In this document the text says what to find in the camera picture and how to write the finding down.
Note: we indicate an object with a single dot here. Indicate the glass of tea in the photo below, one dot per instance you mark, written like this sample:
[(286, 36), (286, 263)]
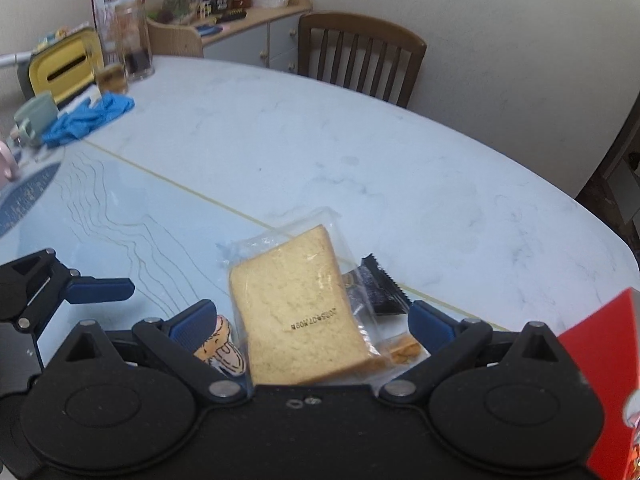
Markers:
[(111, 80)]

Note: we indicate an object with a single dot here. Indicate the red white snack bag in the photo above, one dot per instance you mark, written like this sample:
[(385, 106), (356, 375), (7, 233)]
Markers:
[(107, 0)]

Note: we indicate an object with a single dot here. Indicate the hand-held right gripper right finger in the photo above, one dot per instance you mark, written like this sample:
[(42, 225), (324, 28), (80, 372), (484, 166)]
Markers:
[(430, 327)]

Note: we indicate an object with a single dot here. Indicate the blue plate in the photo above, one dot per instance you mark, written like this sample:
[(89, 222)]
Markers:
[(207, 29)]

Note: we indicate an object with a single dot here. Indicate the brown wooden chair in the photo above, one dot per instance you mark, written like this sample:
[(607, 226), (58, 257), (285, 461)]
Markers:
[(360, 55)]

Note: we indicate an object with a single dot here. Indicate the pale green mug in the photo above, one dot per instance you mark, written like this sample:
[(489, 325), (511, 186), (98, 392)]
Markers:
[(35, 117)]

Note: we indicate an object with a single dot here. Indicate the blue cloth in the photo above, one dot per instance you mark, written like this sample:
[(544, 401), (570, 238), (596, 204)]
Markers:
[(85, 120)]

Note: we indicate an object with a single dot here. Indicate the red cardboard box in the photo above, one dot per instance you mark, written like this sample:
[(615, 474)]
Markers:
[(615, 360)]

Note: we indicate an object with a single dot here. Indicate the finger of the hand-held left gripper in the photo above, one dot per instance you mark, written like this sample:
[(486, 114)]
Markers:
[(100, 290)]

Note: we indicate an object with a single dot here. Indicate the black snack packet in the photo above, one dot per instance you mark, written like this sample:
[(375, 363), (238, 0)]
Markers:
[(382, 290)]

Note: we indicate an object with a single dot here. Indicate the yellow tissue box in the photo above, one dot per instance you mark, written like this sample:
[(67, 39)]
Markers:
[(60, 65)]

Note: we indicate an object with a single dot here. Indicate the big-eyed plush doll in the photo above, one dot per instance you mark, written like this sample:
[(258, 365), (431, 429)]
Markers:
[(222, 347)]

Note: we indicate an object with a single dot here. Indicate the wooden sideboard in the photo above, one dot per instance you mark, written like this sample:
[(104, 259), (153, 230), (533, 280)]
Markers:
[(250, 40)]

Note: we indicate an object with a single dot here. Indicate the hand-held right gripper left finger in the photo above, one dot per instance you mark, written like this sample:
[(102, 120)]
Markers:
[(192, 322)]

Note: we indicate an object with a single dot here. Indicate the clear glass cup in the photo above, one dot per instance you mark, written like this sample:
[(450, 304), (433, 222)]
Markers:
[(136, 45)]

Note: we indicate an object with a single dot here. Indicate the bagged bread slice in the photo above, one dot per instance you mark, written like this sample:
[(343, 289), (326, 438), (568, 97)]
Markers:
[(300, 305)]

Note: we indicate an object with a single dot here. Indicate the white pole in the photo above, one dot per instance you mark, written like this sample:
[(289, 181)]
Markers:
[(12, 59)]

